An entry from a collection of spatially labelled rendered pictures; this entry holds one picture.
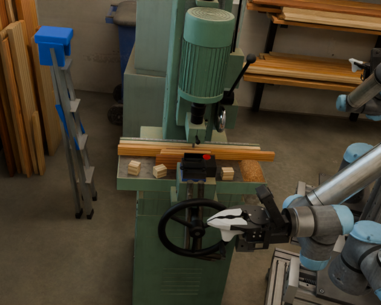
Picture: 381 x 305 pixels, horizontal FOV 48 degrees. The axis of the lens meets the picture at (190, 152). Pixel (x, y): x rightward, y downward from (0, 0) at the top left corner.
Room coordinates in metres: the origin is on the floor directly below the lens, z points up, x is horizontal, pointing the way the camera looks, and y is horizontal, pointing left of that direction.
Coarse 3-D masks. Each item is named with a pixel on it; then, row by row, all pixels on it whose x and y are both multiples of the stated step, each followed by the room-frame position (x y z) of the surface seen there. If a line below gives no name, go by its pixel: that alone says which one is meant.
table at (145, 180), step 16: (128, 160) 1.41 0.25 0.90; (144, 160) 1.42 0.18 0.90; (224, 160) 1.50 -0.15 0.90; (240, 160) 1.51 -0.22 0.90; (128, 176) 1.30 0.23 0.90; (144, 176) 1.32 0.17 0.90; (240, 176) 1.40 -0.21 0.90; (224, 192) 1.35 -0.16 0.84; (240, 192) 1.36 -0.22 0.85; (256, 192) 1.37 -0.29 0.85; (208, 208) 1.25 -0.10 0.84
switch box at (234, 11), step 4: (236, 0) 1.84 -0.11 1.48; (236, 4) 1.78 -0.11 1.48; (232, 8) 1.78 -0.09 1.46; (236, 8) 1.78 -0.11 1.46; (232, 12) 1.78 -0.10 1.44; (236, 12) 1.78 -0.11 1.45; (240, 12) 1.79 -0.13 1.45; (236, 16) 1.78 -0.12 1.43; (240, 16) 1.79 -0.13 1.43; (240, 20) 1.79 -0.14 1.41; (236, 40) 1.79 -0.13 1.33
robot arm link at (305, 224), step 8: (296, 208) 0.81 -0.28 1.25; (304, 208) 0.81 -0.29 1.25; (296, 216) 0.79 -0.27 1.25; (304, 216) 0.78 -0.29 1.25; (312, 216) 0.79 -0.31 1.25; (304, 224) 0.77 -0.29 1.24; (312, 224) 0.77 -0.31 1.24; (296, 232) 0.77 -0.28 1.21; (304, 232) 0.76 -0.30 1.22; (312, 232) 0.77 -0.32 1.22
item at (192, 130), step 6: (186, 114) 1.56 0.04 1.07; (186, 120) 1.53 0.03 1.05; (186, 126) 1.51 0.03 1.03; (192, 126) 1.46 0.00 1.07; (198, 126) 1.46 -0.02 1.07; (204, 126) 1.47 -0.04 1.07; (186, 132) 1.49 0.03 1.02; (192, 132) 1.44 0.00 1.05; (198, 132) 1.45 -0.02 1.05; (204, 132) 1.45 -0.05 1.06; (186, 138) 1.47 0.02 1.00; (192, 138) 1.44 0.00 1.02; (198, 138) 1.45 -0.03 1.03; (204, 138) 1.45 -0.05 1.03
